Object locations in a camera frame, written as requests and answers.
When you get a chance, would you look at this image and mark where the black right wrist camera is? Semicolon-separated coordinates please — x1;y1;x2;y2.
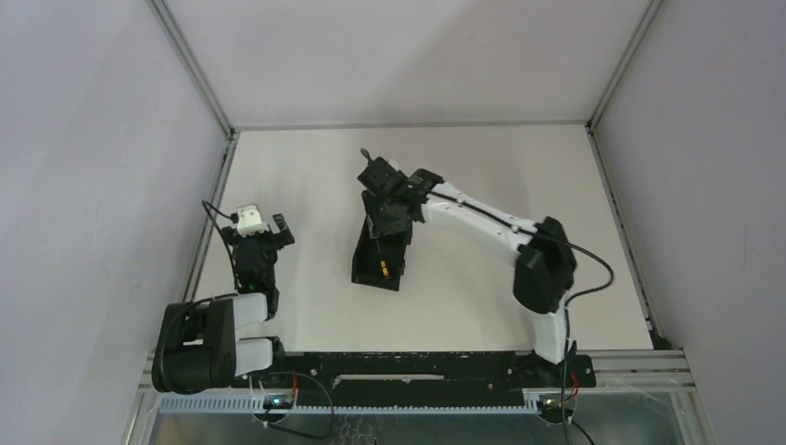
357;147;407;197

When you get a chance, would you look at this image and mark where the aluminium frame rail right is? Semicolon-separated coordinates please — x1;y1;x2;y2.
586;0;666;133

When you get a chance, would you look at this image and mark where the black plastic bin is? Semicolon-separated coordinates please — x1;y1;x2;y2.
351;217;413;292

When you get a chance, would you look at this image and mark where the right green circuit board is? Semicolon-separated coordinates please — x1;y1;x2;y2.
538;397;577;411

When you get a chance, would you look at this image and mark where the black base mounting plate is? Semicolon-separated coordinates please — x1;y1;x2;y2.
248;350;597;409

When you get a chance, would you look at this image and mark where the black yellow handled screwdriver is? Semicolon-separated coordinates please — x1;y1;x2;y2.
374;238;390;279

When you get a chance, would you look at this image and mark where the aluminium frame rail back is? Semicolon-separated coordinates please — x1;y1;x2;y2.
235;120;587;134

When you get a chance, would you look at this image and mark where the aluminium frame rail left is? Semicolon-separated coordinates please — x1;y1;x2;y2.
146;0;235;139

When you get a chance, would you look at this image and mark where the green circuit board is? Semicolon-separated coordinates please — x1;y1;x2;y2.
538;397;577;411
262;395;295;411

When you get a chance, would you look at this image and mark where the left black cable loop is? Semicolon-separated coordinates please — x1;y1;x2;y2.
250;371;336;441

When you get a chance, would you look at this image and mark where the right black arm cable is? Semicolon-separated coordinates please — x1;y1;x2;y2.
429;190;615;445

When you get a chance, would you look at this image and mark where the white slotted cable duct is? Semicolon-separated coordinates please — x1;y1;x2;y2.
158;392;541;415

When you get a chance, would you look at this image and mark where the left green circuit board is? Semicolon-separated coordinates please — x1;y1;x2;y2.
262;395;295;411

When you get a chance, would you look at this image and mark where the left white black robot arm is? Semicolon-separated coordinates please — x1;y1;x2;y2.
151;213;295;395

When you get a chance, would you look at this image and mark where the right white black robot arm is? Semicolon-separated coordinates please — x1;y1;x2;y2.
358;169;577;386

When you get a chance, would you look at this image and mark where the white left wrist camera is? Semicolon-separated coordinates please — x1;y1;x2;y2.
235;204;270;237

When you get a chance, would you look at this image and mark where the aluminium frame rail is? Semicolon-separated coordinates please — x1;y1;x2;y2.
146;0;235;139
586;0;666;133
235;120;587;134

